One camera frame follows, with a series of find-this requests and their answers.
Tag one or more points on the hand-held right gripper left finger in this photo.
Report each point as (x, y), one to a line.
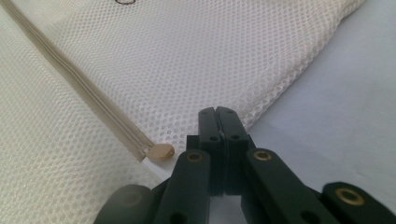
(209, 140)

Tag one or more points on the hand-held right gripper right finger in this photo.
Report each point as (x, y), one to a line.
(234, 137)

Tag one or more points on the white mesh laundry bag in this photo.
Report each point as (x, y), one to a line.
(155, 71)

